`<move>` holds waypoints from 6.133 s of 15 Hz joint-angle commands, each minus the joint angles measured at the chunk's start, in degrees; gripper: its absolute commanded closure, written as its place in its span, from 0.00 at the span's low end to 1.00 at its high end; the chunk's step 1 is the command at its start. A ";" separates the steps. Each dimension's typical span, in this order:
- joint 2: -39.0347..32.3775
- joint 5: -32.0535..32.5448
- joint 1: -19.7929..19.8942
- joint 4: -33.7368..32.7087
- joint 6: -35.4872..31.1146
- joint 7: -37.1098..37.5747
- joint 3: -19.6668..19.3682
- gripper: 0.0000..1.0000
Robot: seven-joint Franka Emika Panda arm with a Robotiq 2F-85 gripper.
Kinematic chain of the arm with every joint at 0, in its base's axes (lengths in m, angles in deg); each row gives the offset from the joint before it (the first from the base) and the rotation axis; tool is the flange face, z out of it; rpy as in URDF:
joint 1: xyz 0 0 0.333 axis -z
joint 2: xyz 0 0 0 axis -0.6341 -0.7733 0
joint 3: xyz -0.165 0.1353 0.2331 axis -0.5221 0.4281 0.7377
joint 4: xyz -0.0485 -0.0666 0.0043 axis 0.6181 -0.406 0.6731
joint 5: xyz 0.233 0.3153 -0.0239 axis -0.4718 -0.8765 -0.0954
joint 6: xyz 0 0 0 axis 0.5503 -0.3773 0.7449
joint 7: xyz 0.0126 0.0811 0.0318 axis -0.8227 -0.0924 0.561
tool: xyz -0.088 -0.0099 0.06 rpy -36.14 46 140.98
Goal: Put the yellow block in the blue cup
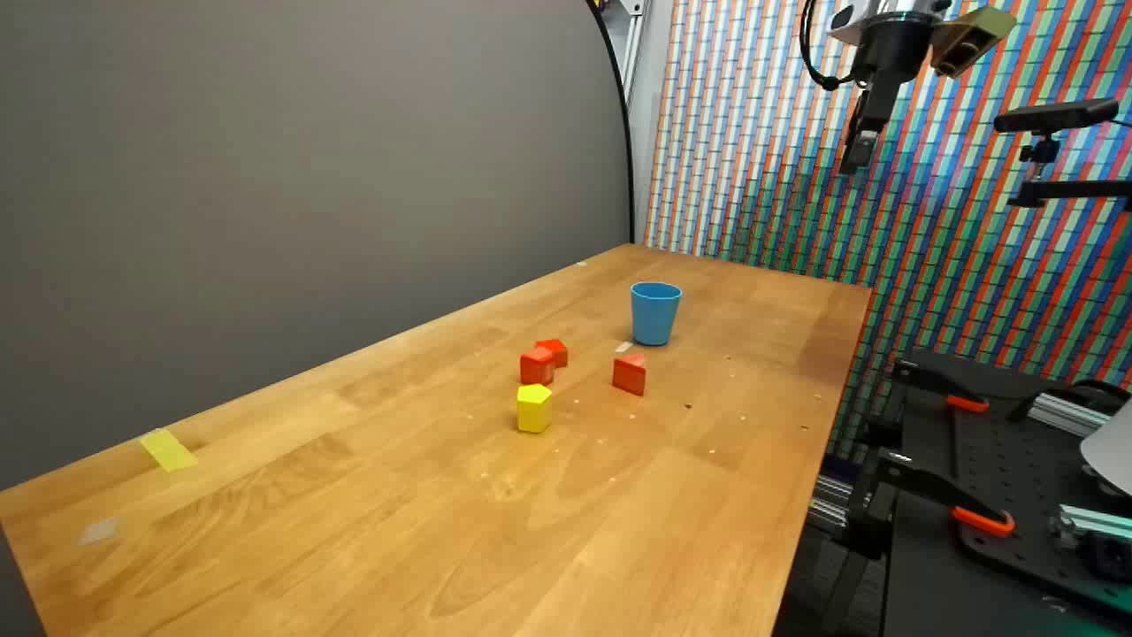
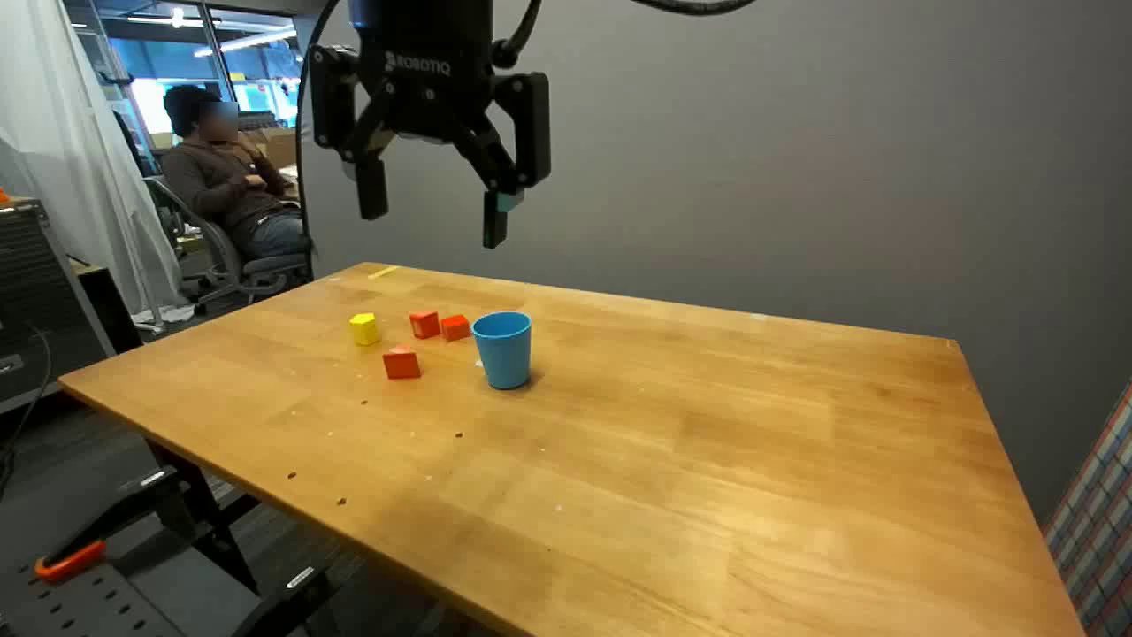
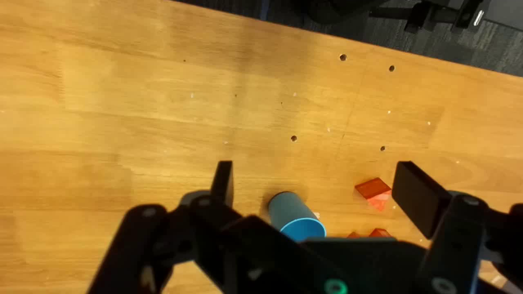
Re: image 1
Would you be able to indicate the silver aluminium extrusion bar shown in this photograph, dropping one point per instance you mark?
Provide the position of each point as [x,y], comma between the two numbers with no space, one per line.
[1066,411]

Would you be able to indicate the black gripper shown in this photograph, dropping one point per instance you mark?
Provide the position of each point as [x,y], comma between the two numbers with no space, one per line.
[891,52]

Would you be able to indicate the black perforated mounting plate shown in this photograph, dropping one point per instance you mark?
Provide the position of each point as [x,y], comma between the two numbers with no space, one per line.
[1002,482]

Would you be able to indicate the yellow tape strip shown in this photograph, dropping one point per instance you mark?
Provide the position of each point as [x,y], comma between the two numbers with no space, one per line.
[166,450]

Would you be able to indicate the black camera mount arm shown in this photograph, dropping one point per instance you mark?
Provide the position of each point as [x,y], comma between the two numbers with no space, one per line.
[1071,188]

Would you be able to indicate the olive wrist camera box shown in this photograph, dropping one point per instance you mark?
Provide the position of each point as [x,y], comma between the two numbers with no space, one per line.
[969,37]

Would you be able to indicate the small white scrap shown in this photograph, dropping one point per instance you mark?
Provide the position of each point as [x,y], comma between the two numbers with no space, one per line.
[624,347]

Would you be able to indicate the orange wedge block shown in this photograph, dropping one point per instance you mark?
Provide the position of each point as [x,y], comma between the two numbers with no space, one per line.
[631,375]

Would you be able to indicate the grey curved panel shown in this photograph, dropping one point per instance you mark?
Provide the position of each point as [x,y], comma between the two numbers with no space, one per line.
[1111,455]

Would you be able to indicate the black exterior camera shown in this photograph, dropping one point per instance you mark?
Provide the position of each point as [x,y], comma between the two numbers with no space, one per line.
[1055,116]

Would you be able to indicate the teal aluminium extrusion bar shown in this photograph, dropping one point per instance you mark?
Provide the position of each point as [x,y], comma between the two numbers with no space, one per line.
[1097,524]

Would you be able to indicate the yellow block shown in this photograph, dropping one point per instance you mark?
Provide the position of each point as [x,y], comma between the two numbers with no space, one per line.
[533,409]

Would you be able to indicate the blue plastic cup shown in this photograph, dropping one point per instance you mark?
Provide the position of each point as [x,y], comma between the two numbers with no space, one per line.
[657,312]

